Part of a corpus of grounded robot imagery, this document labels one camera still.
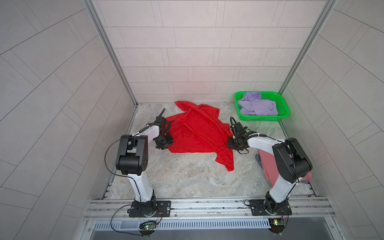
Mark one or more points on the purple t-shirt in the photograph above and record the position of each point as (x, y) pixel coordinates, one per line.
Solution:
(252, 104)

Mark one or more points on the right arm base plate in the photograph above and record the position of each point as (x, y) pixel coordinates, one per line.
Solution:
(270, 208)

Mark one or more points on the circuit board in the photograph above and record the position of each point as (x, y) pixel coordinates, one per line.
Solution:
(148, 226)
(277, 225)

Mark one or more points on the corner metal post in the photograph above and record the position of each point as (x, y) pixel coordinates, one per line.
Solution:
(89, 6)
(319, 23)

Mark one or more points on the right corner metal post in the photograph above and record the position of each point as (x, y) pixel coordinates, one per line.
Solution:
(319, 23)

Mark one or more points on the left circuit board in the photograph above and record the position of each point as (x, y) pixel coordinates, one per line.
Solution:
(148, 226)

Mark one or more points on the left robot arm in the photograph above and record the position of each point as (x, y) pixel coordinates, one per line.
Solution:
(132, 161)

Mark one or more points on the left corner metal post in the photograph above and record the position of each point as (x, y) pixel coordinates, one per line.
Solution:
(89, 6)

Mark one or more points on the ventilation grille strip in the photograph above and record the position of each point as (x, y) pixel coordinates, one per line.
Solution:
(202, 224)

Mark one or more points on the grey folded t-shirt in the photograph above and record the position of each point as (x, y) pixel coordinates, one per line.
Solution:
(258, 159)

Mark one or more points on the right circuit board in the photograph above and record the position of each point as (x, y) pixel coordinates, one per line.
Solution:
(277, 225)

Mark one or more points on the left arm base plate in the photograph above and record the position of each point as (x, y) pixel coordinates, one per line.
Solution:
(162, 208)

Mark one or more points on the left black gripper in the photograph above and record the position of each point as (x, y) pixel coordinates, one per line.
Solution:
(170, 140)

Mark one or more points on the aluminium mounting rail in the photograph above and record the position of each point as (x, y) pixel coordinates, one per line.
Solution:
(210, 208)

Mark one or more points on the red t-shirt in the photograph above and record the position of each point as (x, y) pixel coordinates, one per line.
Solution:
(198, 130)

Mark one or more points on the pink folded t-shirt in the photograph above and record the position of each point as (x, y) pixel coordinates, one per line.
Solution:
(271, 171)

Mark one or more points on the green plastic basket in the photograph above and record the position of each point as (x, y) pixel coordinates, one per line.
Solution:
(282, 107)

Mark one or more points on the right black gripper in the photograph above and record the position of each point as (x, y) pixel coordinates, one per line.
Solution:
(229, 145)

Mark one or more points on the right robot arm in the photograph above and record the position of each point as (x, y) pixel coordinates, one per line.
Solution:
(292, 165)

